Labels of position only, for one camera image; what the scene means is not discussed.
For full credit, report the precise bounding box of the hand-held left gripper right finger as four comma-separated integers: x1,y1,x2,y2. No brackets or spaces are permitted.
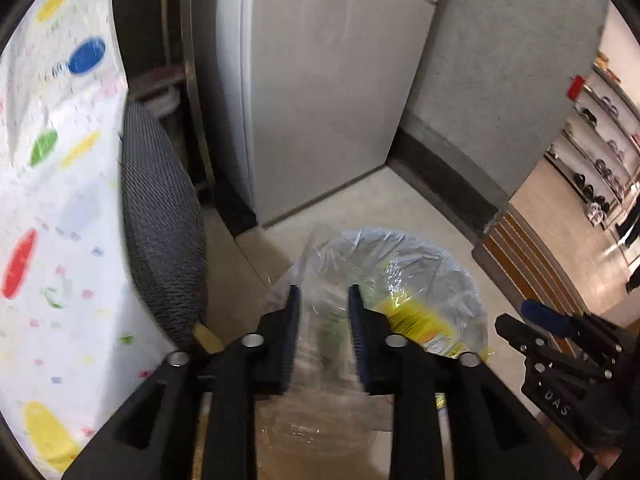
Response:
348,284,584,480

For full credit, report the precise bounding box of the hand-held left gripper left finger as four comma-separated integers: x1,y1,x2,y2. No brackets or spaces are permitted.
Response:
62,285,302,480

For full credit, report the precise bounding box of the yellow packet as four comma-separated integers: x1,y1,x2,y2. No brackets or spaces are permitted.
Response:
375,295,482,359

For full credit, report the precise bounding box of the grey office chair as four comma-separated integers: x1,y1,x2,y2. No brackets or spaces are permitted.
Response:
120,100,209,354

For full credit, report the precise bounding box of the striped doormat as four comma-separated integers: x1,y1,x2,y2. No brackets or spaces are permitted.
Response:
472,205,601,356

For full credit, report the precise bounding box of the bin with clear bag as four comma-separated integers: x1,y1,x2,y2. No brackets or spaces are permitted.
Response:
265,227,490,441

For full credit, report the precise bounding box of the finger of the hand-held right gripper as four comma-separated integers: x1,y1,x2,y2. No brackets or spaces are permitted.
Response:
494,312,607,377
520,299,627,358

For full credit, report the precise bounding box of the clear plastic bottle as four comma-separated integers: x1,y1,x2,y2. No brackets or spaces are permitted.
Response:
255,305,396,466

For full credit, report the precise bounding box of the grey fridge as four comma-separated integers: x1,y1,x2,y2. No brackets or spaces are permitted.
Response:
180,0,449,229

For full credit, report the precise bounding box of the white shoe rack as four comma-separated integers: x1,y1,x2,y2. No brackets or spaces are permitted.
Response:
545,50,640,231

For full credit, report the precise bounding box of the balloon print cloth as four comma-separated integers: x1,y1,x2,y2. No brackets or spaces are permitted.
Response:
0,0,177,479

